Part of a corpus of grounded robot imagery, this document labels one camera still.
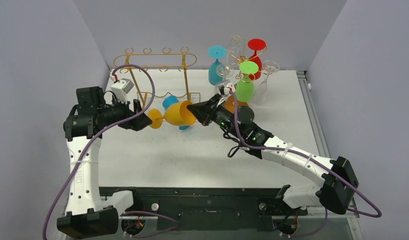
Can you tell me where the clear wine glass front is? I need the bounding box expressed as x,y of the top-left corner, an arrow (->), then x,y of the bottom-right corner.
216,64 -> 235,86

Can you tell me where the green plastic goblet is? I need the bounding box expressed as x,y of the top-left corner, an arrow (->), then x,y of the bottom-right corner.
235,60 -> 259,102

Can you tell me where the orange plastic goblet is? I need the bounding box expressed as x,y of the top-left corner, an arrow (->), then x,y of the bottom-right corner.
147,100 -> 196,129

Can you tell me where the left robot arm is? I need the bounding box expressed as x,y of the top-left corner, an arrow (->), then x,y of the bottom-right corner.
56,86 -> 152,240

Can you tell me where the aluminium rail frame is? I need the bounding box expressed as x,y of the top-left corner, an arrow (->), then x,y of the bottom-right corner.
54,70 -> 365,240

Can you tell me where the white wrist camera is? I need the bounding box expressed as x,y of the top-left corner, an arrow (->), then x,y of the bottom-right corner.
109,74 -> 135,104
214,79 -> 236,99

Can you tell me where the red plastic goblet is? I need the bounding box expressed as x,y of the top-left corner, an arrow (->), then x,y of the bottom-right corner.
247,38 -> 267,81

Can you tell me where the clear glass tumbler goblet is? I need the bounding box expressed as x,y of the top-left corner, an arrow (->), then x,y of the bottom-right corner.
225,35 -> 246,65

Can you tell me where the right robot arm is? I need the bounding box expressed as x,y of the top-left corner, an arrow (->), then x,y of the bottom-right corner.
187,94 -> 359,215

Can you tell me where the gold tree rack wooden base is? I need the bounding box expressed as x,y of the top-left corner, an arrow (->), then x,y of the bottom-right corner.
222,34 -> 268,117

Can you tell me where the teal plastic goblet front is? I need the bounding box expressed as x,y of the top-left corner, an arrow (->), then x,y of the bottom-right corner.
208,45 -> 227,86

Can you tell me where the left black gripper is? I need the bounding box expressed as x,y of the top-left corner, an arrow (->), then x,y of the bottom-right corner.
97,94 -> 152,131

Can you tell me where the blue plastic goblet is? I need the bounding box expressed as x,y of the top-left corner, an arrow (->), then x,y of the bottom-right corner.
162,95 -> 195,130

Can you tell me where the clear wine glass amber tint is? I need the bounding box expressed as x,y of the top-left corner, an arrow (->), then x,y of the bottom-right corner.
253,60 -> 281,105

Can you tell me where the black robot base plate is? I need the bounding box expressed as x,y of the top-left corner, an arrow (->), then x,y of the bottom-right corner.
108,187 -> 309,232

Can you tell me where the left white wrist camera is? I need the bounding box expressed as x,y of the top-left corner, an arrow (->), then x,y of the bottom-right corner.
109,74 -> 135,104

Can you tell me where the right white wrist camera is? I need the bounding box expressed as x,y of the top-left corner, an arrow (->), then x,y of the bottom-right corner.
214,79 -> 236,99

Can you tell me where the gold rectangular wire glass rack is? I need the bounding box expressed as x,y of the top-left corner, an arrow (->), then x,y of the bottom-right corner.
112,46 -> 202,106

